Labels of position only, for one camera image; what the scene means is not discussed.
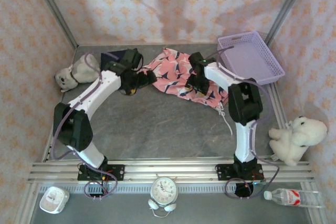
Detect navy blue garment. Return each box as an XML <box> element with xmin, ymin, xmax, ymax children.
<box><xmin>100</xmin><ymin>48</ymin><xmax>139</xmax><ymax>70</ymax></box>

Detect pink patterned garment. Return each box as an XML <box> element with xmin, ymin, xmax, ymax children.
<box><xmin>143</xmin><ymin>47</ymin><xmax>234</xmax><ymax>136</ymax></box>

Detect grey plush toy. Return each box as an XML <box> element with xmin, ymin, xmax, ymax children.
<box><xmin>54</xmin><ymin>53</ymin><xmax>102</xmax><ymax>93</ymax></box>

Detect purple plastic basket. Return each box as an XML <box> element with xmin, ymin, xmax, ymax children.
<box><xmin>217</xmin><ymin>31</ymin><xmax>286</xmax><ymax>86</ymax></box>

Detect silver alarm clock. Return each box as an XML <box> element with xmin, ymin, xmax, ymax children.
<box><xmin>150</xmin><ymin>174</ymin><xmax>180</xmax><ymax>208</ymax></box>

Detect white plush toy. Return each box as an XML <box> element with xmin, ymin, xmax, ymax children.
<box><xmin>269</xmin><ymin>115</ymin><xmax>329</xmax><ymax>167</ymax></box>

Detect white square clock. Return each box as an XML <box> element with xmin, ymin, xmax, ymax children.
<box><xmin>39</xmin><ymin>186</ymin><xmax>70</xmax><ymax>215</ymax></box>

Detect clear plastic water bottle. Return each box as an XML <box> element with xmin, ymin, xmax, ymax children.
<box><xmin>264</xmin><ymin>188</ymin><xmax>326</xmax><ymax>208</ymax></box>

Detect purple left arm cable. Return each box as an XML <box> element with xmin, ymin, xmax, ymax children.
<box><xmin>51</xmin><ymin>50</ymin><xmax>120</xmax><ymax>200</ymax></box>

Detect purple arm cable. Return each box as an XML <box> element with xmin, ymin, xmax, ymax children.
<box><xmin>215</xmin><ymin>45</ymin><xmax>280</xmax><ymax>200</ymax></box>
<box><xmin>51</xmin><ymin>50</ymin><xmax>120</xmax><ymax>200</ymax></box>

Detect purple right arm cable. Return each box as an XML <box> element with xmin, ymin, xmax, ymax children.
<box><xmin>215</xmin><ymin>45</ymin><xmax>280</xmax><ymax>200</ymax></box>

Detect aluminium table edge rail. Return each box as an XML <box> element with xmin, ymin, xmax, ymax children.
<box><xmin>41</xmin><ymin>129</ymin><xmax>57</xmax><ymax>162</ymax></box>
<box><xmin>269</xmin><ymin>82</ymin><xmax>290</xmax><ymax>130</ymax></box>

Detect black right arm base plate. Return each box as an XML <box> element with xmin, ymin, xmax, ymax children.
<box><xmin>215</xmin><ymin>163</ymin><xmax>265</xmax><ymax>182</ymax></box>

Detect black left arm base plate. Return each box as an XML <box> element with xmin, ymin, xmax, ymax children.
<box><xmin>77</xmin><ymin>164</ymin><xmax>125</xmax><ymax>182</ymax></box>

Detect aluminium mounting rail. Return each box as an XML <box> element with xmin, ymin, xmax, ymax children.
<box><xmin>27</xmin><ymin>159</ymin><xmax>316</xmax><ymax>184</ymax></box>

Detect grey slotted cable duct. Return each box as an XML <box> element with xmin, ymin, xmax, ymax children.
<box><xmin>39</xmin><ymin>183</ymin><xmax>266</xmax><ymax>195</ymax></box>

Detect aluminium frame post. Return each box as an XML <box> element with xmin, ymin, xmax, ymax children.
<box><xmin>265</xmin><ymin>0</ymin><xmax>312</xmax><ymax>48</ymax></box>
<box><xmin>28</xmin><ymin>0</ymin><xmax>78</xmax><ymax>49</ymax></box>

